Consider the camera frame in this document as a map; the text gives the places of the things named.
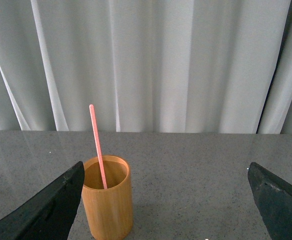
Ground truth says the pink chopstick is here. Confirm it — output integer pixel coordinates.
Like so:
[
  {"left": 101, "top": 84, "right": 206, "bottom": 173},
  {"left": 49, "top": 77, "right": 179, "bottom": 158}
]
[{"left": 89, "top": 104, "right": 108, "bottom": 189}]

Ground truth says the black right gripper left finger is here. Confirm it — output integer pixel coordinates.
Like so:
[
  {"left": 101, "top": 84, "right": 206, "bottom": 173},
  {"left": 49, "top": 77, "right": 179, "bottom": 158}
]
[{"left": 0, "top": 161, "right": 85, "bottom": 240}]

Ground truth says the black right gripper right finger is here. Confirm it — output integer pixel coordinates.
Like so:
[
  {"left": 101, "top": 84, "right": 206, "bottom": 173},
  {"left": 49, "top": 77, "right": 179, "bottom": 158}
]
[{"left": 247, "top": 162, "right": 292, "bottom": 240}]

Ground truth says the bamboo chopstick holder cup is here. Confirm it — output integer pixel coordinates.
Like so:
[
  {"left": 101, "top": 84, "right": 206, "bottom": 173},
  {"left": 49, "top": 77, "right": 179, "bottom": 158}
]
[{"left": 82, "top": 155, "right": 133, "bottom": 240}]

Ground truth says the white pleated curtain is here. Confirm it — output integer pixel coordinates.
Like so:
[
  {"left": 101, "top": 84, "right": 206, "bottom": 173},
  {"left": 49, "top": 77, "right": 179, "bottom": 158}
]
[{"left": 0, "top": 0, "right": 292, "bottom": 134}]

